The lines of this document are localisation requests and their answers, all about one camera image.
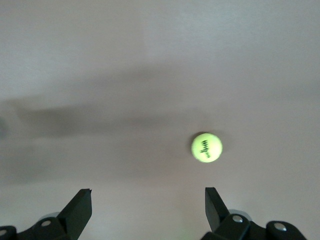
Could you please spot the brown table cover mat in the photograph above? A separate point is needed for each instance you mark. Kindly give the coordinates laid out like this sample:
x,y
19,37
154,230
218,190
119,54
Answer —
x,y
125,50

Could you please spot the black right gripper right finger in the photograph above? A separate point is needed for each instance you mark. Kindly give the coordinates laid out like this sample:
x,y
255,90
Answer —
x,y
216,212

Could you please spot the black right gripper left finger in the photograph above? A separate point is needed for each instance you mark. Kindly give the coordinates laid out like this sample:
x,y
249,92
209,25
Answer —
x,y
75,212

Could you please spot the yellow Wilson tennis ball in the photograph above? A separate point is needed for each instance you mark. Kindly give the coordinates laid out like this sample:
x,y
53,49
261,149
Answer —
x,y
200,147

